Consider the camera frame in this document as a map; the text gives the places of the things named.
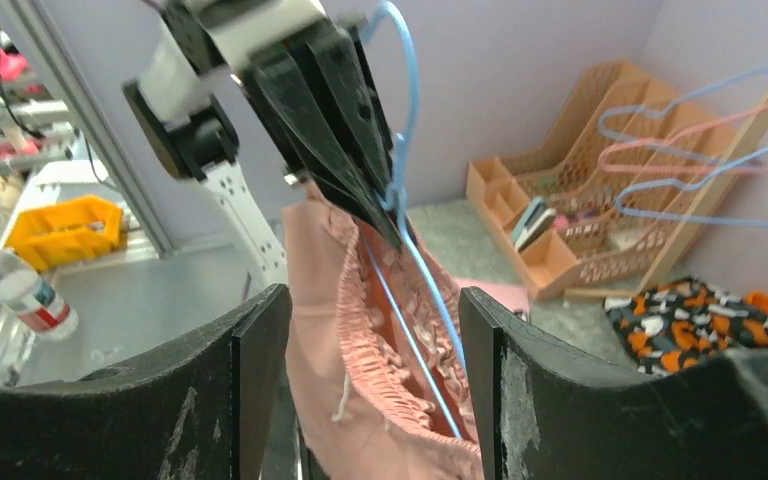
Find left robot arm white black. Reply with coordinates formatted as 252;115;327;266
123;1;403;285

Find clear plastic bottle red cap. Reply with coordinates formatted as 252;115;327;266
0;248;79;341

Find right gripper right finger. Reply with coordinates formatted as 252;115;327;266
459;287;768;479

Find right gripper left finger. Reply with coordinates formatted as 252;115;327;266
0;284;292;479

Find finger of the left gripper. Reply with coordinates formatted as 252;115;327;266
297;23;393;199
248;52;402;249

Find yellow plastic bin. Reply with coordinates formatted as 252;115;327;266
5;195;126;272

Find orange camouflage shorts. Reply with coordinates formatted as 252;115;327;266
603;277;768;377

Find light blue wire hanger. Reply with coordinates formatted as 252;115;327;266
356;0;470;442

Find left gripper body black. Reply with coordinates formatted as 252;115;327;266
158;1;363;179

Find pink shorts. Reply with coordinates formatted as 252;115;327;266
282;185;484;479

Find aluminium frame post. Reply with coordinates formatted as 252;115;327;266
0;1;174;256

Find pink hanger on left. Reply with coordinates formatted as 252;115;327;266
597;101;768;174

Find pink flat board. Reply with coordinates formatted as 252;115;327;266
455;277;530;320

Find peach plastic file organizer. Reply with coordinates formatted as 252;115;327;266
466;61;711;300

